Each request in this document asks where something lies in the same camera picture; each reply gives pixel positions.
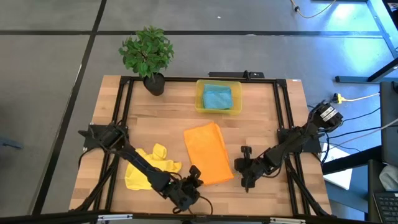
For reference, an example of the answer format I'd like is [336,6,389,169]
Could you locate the yellow translucent plastic bin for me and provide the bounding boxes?
[195,79,243,115]

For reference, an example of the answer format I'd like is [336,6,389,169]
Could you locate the pale yellow power cable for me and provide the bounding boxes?
[341,92,381,102]

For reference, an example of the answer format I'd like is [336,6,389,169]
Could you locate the black aluminium table frame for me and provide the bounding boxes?
[74,75,332,218]

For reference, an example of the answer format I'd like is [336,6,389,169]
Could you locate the silver metal bracket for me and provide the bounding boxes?
[269,217,307,224]
[96,213,134,222]

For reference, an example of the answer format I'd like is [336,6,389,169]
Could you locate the yellow microfiber towel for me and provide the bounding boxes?
[124,142,183,191]

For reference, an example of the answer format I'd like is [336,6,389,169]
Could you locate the white paper sheet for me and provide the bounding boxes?
[323,146,354,190]

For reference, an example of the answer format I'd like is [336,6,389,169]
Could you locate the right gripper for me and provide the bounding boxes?
[234,145,271,193]

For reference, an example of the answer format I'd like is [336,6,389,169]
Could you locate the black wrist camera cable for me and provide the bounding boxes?
[263,167,283,179]
[172,195,214,216]

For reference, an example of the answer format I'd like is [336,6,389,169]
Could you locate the black floor cable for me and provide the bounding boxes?
[341,107,382,125]

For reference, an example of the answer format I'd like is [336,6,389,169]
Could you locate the dark grey monitor back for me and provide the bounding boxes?
[379,81,398,166]

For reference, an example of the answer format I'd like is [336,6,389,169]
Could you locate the black bar device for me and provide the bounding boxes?
[208,70,265,79]

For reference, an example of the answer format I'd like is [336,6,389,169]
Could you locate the yellow floor cable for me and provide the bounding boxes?
[290,0,337,19]

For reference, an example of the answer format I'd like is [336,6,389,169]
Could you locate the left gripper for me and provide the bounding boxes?
[169,164,205,212]

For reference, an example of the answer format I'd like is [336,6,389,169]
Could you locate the black rig crossbeam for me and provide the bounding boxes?
[0,210,374,224]

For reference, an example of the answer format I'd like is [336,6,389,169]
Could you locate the orange microfiber towel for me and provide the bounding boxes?
[183,121,234,187]

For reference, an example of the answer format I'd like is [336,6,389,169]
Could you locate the black desk frame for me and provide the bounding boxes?
[335,0,398,83]

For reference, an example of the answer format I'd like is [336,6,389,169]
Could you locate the black laptop keyboard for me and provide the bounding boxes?
[372,191,398,223]

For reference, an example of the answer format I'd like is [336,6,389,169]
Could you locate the green plant in black pot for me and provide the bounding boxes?
[118,25,175,96]

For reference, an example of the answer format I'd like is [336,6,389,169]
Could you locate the grey floor cable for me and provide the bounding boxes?
[356,118,398,139]

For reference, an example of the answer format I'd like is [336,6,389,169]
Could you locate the blue microfiber towel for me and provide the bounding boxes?
[201,83,234,110]

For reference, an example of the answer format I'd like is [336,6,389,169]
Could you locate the grey crumpled bag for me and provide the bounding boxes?
[379,164,398,192]

